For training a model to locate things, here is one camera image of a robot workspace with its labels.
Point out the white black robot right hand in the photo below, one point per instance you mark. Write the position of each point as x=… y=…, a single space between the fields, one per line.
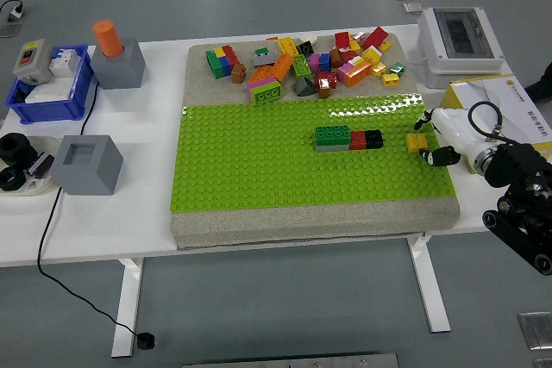
x=453 y=129

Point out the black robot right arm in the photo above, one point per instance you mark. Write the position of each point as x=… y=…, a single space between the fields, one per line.
x=517 y=161

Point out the small yellow building brick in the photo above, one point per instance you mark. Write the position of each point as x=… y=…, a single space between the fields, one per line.
x=390 y=79

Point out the black building brick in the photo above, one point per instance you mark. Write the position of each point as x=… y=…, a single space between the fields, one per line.
x=374 y=139
x=305 y=48

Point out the small green building brick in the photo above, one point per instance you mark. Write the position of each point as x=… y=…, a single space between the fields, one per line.
x=397 y=68
x=261 y=51

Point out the shiny yellow building brick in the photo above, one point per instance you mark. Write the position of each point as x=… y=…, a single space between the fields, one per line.
x=378 y=69

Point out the large orange building brick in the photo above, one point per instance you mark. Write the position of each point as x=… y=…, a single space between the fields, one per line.
x=358 y=74

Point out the yellow white building brick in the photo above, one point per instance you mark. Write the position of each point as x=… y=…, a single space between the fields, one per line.
x=371 y=54

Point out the long red building brick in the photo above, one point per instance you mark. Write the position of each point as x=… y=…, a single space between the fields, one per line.
x=374 y=38

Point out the grey flat building brick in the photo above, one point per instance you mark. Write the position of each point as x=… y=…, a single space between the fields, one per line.
x=332 y=148

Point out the small pink building brick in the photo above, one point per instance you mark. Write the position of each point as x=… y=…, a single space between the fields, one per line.
x=359 y=35

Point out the dark red building brick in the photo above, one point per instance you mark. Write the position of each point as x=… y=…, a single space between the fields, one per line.
x=326 y=79

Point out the blue building brick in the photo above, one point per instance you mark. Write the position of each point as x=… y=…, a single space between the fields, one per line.
x=325 y=63
x=224 y=65

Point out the magenta building brick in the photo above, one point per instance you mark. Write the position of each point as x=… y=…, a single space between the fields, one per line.
x=314 y=63

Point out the dark grey sloped brick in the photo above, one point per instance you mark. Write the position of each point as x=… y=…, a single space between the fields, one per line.
x=304 y=88

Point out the long orange building brick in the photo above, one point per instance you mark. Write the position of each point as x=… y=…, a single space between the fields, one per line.
x=283 y=66

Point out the large lime building brick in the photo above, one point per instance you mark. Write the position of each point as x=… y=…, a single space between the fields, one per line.
x=267 y=95

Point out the green studded baseplate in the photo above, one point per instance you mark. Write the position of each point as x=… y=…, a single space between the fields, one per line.
x=259 y=161

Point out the large pink building brick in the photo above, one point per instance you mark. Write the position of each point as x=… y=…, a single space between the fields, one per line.
x=259 y=83

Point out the yellow white cardboard box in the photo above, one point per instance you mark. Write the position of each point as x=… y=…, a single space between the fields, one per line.
x=517 y=101

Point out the white table leg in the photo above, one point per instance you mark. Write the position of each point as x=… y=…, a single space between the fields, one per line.
x=127 y=307
x=431 y=290

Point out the grey-brown foam mat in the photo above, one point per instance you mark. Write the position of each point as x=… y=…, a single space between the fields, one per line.
x=302 y=219

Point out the long metal floor plate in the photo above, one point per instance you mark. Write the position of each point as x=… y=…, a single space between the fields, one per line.
x=293 y=361

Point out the grey cube holder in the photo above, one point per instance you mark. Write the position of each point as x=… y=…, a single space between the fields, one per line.
x=118 y=70
x=86 y=176

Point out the orange cylinder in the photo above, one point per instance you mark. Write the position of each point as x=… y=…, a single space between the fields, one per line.
x=108 y=38

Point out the black plug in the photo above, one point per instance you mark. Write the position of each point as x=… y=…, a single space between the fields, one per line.
x=146 y=341

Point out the white circuit breaker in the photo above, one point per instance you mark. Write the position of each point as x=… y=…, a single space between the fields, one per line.
x=64 y=63

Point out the blue plastic bin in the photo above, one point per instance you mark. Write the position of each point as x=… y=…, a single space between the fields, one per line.
x=56 y=110

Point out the brown silver small part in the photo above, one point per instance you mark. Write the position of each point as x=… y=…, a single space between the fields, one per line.
x=41 y=165

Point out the large black nut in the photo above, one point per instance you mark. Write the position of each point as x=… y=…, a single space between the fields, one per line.
x=15 y=150

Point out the small black nut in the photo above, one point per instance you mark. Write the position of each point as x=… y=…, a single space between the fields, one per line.
x=5 y=185

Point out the floor socket with plug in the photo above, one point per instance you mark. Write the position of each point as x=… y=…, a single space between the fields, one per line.
x=16 y=11

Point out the white electrical enclosure box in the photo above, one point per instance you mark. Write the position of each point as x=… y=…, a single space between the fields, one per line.
x=431 y=53

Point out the white flat switch panel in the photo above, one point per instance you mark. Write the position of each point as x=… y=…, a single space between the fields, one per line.
x=48 y=93

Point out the grey switch box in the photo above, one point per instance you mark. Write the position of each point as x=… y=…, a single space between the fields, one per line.
x=31 y=60

